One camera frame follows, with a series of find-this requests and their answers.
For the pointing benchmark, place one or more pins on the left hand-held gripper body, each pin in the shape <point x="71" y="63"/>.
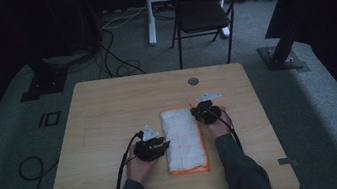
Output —
<point x="147" y="148"/>

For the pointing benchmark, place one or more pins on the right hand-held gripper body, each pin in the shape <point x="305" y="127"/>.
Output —
<point x="209" y="112"/>

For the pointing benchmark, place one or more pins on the white cloth with orange edge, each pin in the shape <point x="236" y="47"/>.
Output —
<point x="183" y="141"/>

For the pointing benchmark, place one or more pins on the person's right hand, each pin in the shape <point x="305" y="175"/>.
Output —
<point x="218" y="127"/>

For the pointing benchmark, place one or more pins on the person's left hand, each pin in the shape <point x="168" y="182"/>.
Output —
<point x="139" y="169"/>

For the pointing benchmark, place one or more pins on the grey round table grommet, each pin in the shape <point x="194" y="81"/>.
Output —
<point x="193" y="81"/>

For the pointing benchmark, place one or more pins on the black folding chair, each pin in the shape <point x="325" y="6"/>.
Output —
<point x="203" y="15"/>

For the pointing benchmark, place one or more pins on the black stand with base plate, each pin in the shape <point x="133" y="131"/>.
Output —
<point x="280" y="57"/>
<point x="44" y="81"/>

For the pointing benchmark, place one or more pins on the white desk frame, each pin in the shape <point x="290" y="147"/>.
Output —
<point x="150" y="16"/>

